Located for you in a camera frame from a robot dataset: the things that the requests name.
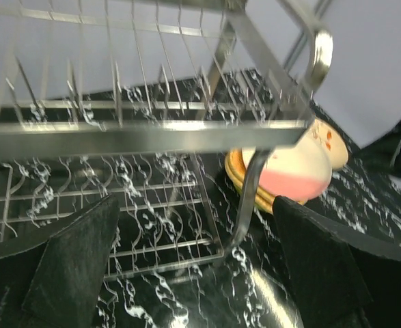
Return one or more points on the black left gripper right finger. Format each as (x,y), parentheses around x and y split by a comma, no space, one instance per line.
(340,277)

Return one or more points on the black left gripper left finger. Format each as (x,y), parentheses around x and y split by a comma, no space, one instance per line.
(51,277)

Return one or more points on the stainless steel dish rack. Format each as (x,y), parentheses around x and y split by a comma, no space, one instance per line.
(61,97)

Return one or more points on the cream and pink plate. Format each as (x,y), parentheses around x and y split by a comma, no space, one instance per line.
(299,173)

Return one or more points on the black marble pattern mat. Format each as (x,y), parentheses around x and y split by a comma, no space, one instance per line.
(163,220)

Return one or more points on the teal scalloped plate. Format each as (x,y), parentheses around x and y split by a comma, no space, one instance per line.
(332,143)

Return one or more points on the wooden plate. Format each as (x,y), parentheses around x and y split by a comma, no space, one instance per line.
(236,170)

